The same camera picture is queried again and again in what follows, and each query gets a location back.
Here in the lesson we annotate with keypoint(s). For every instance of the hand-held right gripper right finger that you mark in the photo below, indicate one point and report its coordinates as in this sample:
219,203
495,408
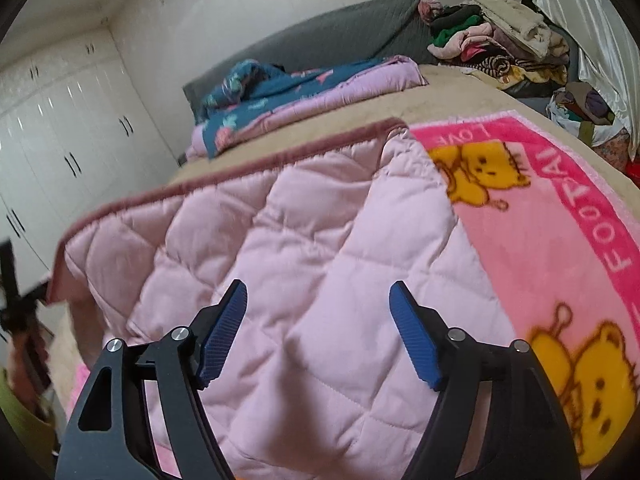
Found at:
415,335

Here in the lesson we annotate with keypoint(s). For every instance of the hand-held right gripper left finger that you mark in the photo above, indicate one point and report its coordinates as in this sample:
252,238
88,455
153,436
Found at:
225,335

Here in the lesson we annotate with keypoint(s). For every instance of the pink quilted jacket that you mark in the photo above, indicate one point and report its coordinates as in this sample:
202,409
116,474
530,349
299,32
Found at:
300,240

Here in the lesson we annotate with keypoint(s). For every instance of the bag of clothes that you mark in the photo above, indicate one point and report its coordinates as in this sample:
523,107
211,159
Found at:
585,110

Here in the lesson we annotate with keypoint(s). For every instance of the pile of clothes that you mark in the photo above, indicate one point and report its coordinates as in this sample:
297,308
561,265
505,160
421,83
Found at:
500,40

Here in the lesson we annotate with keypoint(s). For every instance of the pink bear-print blanket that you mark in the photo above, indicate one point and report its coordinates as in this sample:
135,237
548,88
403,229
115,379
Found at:
540,220

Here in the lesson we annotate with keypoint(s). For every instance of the white wardrobe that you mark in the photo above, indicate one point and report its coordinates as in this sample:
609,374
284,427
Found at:
65,130

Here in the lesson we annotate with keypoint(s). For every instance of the blue floral quilt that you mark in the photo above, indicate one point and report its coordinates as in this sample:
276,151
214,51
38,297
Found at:
280,100

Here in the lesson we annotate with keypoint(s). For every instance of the beige bed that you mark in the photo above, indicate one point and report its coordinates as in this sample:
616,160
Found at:
450,95

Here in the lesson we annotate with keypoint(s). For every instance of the red floral cloth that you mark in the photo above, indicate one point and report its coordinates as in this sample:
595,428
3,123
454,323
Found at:
620,152

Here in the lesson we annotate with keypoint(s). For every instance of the grey quilted headboard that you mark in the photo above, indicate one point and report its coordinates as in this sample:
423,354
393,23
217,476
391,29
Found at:
320,40

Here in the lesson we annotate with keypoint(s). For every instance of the white satin curtain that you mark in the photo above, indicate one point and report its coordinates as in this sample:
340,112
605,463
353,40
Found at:
590,25

